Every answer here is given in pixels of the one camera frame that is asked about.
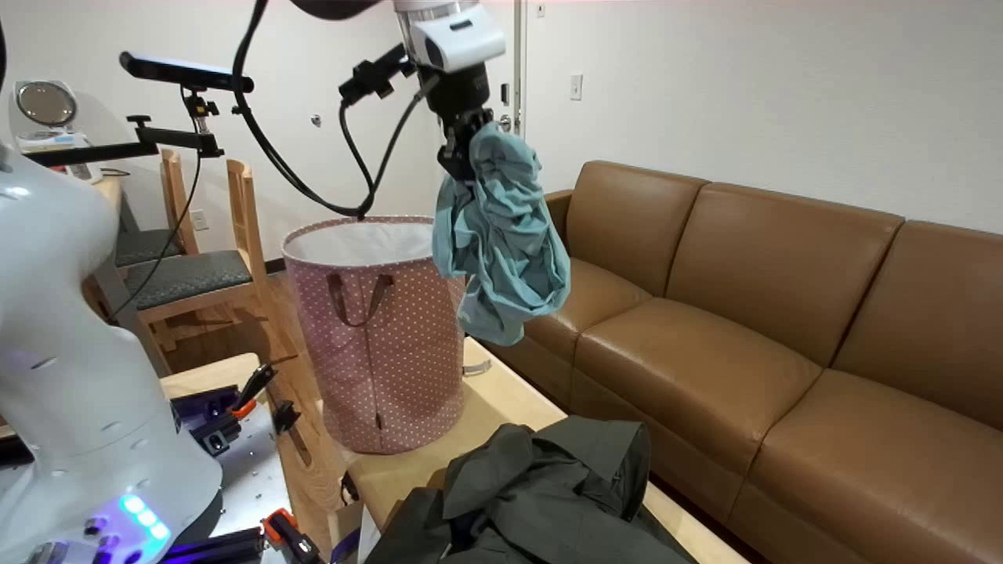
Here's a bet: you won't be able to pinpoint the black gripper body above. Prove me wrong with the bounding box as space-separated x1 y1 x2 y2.
421 64 491 148

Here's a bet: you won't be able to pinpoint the blue cloth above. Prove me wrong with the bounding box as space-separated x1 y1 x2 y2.
433 124 570 345

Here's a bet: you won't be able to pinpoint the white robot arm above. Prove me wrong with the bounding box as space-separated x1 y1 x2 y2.
0 150 223 564

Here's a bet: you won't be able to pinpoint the pink patterned laundry basket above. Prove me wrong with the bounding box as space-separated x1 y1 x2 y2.
283 215 465 453

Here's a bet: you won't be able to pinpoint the white door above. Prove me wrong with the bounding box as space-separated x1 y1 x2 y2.
435 0 516 181

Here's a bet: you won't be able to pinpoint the wooden chair grey cushion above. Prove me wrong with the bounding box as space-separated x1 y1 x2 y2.
88 148 277 363

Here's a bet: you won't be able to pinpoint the red black pliers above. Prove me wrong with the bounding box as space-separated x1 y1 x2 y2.
229 357 292 420

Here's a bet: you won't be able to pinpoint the dark green jacket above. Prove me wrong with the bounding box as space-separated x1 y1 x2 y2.
367 417 697 564

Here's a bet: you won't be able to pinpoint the round mirror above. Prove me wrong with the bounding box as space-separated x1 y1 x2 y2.
16 82 78 127

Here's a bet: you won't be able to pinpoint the low wooden table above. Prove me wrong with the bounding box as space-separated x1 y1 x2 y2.
343 334 748 564

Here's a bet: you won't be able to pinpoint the brown leather sofa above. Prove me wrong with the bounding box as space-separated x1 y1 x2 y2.
497 158 1003 564

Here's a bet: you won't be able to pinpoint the white light switch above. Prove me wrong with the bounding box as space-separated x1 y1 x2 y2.
570 75 588 99

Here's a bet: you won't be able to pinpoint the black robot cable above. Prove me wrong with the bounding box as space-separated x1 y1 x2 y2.
229 0 427 223

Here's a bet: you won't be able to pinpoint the black camera on boom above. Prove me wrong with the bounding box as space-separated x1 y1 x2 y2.
118 49 255 93

